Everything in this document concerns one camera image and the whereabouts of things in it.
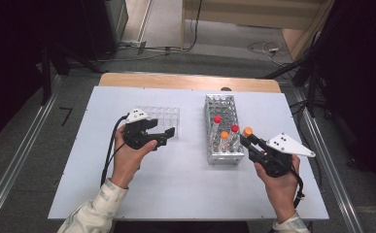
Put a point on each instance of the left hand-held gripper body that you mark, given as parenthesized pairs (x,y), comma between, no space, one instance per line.
(137,136)

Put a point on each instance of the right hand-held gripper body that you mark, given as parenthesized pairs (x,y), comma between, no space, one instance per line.
(273,155)

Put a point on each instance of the orange-capped centrifuge tube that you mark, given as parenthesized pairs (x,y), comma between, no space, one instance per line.
(247,131)
(224,135)

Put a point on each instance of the red-capped centrifuge tube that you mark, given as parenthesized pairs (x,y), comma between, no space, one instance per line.
(234,128)
(217,119)

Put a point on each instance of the clear plastic tube rack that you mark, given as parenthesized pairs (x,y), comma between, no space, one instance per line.
(169,115)

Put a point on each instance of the metal tube rack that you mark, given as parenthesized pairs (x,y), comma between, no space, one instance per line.
(221,106)

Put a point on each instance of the person's left hand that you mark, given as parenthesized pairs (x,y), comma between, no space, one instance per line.
(129,161)

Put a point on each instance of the person's right hand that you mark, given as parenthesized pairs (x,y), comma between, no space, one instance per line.
(281,194)

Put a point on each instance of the white table board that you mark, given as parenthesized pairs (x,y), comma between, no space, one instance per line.
(188,184)

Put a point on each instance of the wooden table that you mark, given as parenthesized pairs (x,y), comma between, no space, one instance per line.
(188,81)

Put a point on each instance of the dark grey cabinet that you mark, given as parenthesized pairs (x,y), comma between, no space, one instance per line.
(108,26)

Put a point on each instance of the light wooden desk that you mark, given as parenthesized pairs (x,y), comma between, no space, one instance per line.
(247,14)

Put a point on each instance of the aluminium floor rail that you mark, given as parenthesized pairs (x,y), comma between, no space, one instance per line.
(334,181)
(17,155)

